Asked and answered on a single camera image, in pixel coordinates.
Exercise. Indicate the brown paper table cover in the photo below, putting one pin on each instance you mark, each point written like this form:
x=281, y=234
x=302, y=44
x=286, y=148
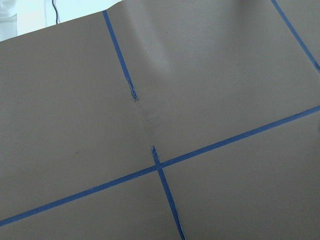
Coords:
x=164, y=120

